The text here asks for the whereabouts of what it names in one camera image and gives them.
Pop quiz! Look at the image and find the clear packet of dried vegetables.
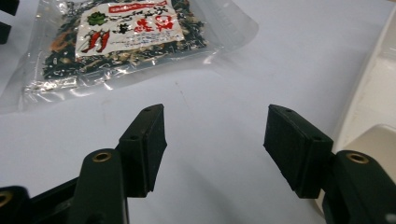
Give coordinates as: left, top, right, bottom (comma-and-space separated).
0, 0, 260, 115

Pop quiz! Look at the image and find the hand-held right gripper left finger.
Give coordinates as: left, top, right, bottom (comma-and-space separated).
66, 104, 168, 224

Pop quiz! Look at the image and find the white plastic tray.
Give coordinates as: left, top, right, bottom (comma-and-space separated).
314, 5, 396, 216

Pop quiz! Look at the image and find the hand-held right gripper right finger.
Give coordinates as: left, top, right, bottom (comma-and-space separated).
262, 104, 396, 224

